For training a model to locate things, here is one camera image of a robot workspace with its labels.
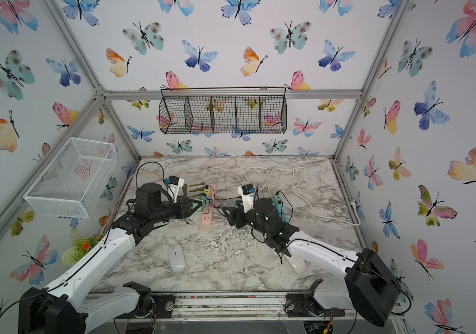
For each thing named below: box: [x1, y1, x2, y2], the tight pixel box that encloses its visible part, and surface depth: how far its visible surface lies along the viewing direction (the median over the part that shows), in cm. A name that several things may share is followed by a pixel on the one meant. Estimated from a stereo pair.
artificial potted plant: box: [61, 227, 106, 267], surface depth 71 cm
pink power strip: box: [201, 183, 217, 229], surface depth 95 cm
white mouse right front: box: [287, 256, 307, 274], surface depth 83 cm
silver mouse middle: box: [221, 198, 241, 209], surface depth 101 cm
